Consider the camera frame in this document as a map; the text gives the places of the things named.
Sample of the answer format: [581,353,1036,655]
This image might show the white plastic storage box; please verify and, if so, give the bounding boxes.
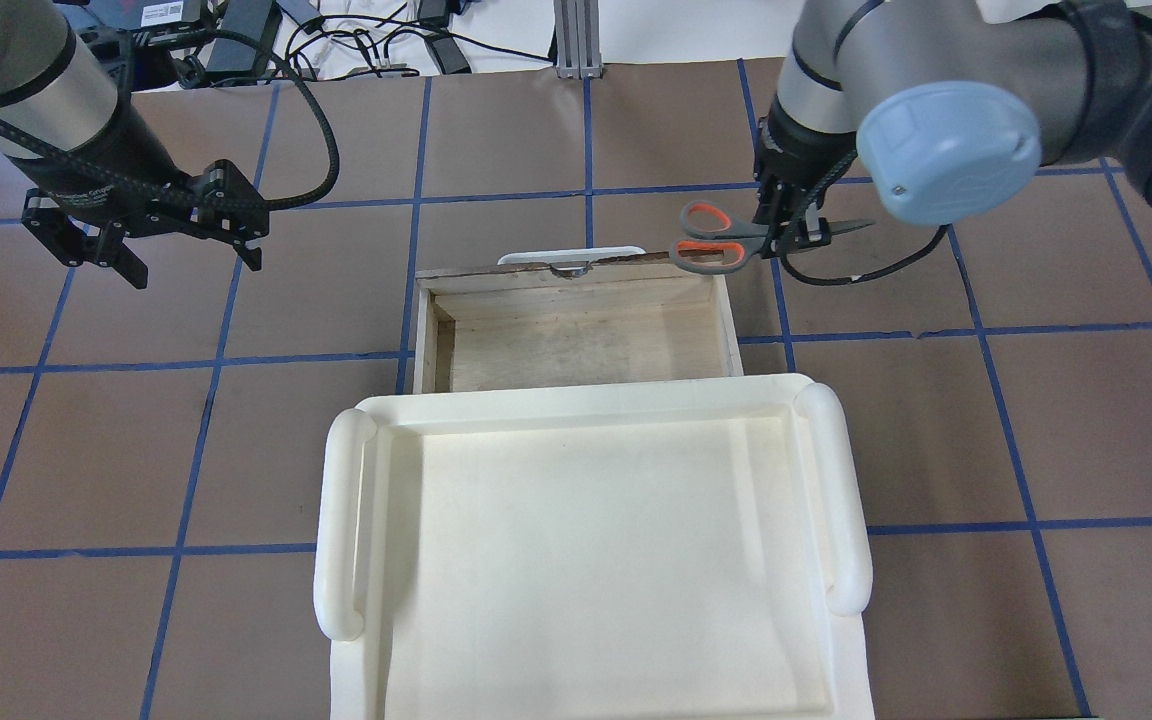
[314,374,876,719]

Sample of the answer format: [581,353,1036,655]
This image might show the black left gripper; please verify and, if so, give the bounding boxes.
[20,160,270,290]

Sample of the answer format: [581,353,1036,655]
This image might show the orange grey handled scissors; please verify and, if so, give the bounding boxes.
[668,200,876,275]

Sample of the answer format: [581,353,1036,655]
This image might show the black power adapter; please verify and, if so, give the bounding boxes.
[204,0,285,77]

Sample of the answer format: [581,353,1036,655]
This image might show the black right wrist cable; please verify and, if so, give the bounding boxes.
[776,225,949,289]

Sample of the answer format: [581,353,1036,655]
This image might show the white drawer handle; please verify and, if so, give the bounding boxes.
[495,247,646,266]

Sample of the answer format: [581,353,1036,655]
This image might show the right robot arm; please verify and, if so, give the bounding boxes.
[755,1,1152,258]

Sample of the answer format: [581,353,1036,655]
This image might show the wooden drawer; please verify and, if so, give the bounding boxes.
[412,252,744,395]

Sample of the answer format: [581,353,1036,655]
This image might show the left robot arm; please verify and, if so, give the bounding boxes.
[0,1,270,290]

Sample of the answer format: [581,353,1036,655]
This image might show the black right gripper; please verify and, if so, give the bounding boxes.
[755,108,856,251]

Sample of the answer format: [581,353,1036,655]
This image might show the aluminium frame post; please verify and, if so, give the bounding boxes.
[553,0,605,79]

